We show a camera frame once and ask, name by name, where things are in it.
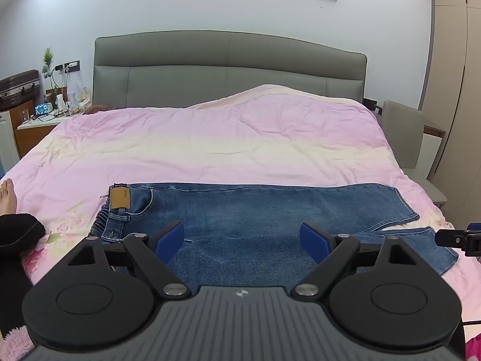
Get grey upholstered chair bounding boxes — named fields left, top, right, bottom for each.
left=379, top=100, right=449, bottom=207

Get black wall power outlet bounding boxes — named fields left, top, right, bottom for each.
left=54, top=60, right=81, bottom=73

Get black plug beside headboard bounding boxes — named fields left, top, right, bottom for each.
left=362, top=98, right=383, bottom=116

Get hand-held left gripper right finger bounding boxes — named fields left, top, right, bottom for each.
left=291, top=221, right=418, bottom=302

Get person's bare foot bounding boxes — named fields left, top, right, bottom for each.
left=0, top=178, right=18, bottom=216

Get dark brown suitcase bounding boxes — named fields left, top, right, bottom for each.
left=0, top=69, right=41, bottom=112

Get pink fluffy rug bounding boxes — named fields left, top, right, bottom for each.
left=0, top=325, right=37, bottom=361

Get blue denim pants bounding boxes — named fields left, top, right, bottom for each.
left=89, top=183, right=460, bottom=296

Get brown cloth by headboard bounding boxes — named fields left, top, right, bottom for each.
left=83, top=104, right=114, bottom=116

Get beige wardrobe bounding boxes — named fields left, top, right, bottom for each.
left=420, top=0, right=481, bottom=230

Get small green potted plant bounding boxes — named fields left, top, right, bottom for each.
left=41, top=47, right=55, bottom=79

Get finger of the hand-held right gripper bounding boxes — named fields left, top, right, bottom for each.
left=435, top=224, right=481, bottom=258

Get pink and cream blanket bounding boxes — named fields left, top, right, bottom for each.
left=0, top=84, right=481, bottom=361

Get grey upholstered bed headboard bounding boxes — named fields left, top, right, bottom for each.
left=92, top=30, right=368, bottom=110

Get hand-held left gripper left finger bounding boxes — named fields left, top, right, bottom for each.
left=66, top=221, right=191, bottom=302

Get black charging cable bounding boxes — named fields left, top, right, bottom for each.
left=26, top=66, right=76, bottom=122

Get person's black trouser leg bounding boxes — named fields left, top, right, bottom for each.
left=0, top=213, right=47, bottom=332

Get white cabinet door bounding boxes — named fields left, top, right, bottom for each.
left=0, top=110, right=22, bottom=175

